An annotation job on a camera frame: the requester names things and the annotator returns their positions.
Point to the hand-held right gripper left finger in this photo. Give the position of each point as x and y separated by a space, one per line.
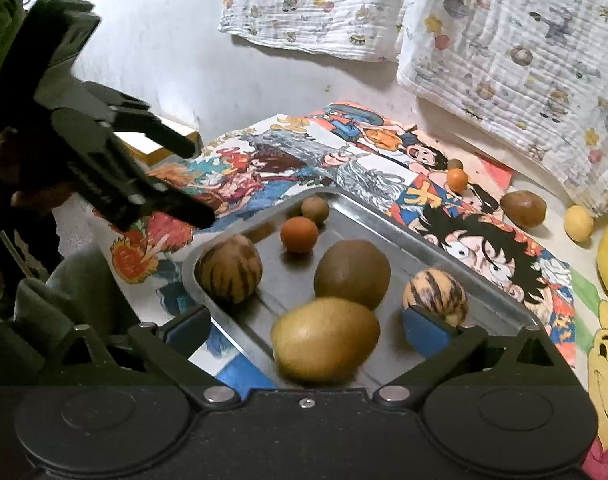
186 332

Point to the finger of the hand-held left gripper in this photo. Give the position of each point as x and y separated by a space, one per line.
194 212
174 135

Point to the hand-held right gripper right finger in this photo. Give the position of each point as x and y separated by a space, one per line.
426 332

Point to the striped pepino melon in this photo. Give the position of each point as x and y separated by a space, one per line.
434 292
229 267

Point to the brown kiwi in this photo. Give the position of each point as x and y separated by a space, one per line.
352 272

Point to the yellow-green pear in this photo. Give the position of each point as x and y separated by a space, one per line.
326 340

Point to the metal tray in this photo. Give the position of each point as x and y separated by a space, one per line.
279 285

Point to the orange tangerine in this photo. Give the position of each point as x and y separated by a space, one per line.
299 234
456 179

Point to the small brown-green fruit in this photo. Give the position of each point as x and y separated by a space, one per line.
315 209

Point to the small dark round fruit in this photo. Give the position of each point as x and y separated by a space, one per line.
454 164

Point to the yellow lemon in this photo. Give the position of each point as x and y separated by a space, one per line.
578 222

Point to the person's left hand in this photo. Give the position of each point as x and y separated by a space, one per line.
34 175

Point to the white box with gold trim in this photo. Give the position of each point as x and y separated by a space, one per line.
136 142

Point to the person's grey clothing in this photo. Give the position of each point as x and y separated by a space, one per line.
74 300

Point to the red paper sheet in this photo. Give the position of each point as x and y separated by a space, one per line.
498 175

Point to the printed muslin cloth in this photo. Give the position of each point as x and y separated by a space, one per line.
324 10
523 60

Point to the cartoon characters drawing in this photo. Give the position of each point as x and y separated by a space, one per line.
373 132

